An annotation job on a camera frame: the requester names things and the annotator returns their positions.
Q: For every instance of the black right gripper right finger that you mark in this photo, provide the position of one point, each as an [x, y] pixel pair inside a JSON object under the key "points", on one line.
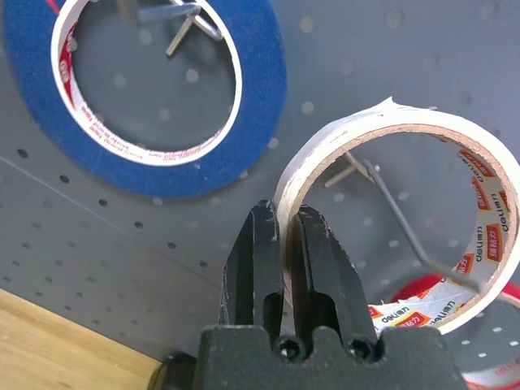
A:
{"points": [[321, 268]]}

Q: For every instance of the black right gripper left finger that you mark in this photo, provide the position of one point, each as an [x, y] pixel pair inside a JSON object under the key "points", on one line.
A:
{"points": [[252, 264]]}

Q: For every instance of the white tape roll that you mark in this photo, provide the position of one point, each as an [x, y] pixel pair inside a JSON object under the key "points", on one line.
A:
{"points": [[308, 162]]}

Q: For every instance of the metal pegboard hook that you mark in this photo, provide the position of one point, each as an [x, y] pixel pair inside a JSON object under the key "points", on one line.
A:
{"points": [[400, 215], [162, 12]]}

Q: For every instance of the grey perforated pegboard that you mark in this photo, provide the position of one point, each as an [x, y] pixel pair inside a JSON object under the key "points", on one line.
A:
{"points": [[365, 61]]}

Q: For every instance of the red tape roll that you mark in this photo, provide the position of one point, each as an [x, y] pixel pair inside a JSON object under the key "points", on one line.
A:
{"points": [[414, 286]]}

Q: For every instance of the blue tape roll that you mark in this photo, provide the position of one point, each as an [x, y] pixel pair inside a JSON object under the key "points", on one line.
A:
{"points": [[260, 101]]}

